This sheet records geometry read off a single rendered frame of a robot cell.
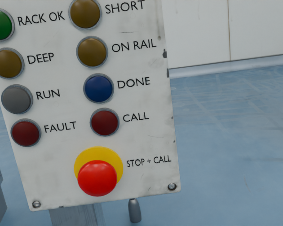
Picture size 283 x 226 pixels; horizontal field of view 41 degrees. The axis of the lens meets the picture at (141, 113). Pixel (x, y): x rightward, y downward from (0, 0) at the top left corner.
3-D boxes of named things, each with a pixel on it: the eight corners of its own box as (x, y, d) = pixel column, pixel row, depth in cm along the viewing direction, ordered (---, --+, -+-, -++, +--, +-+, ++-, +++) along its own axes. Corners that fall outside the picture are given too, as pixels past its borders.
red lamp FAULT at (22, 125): (41, 145, 38) (35, 120, 37) (14, 149, 38) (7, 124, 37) (42, 142, 39) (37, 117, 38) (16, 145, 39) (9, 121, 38)
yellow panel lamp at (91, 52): (108, 66, 35) (103, 36, 34) (79, 69, 35) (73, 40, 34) (109, 63, 36) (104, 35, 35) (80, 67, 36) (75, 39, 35)
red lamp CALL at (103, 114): (120, 135, 38) (116, 109, 37) (93, 138, 38) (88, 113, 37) (120, 132, 39) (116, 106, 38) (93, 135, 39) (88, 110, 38)
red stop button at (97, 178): (119, 197, 38) (113, 162, 36) (80, 202, 38) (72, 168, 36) (120, 174, 42) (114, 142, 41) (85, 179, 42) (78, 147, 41)
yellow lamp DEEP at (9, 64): (24, 77, 35) (16, 48, 34) (-5, 81, 35) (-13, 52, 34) (26, 75, 36) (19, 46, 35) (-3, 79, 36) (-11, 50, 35)
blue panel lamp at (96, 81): (114, 102, 36) (110, 74, 35) (86, 105, 36) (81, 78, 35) (115, 99, 37) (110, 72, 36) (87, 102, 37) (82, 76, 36)
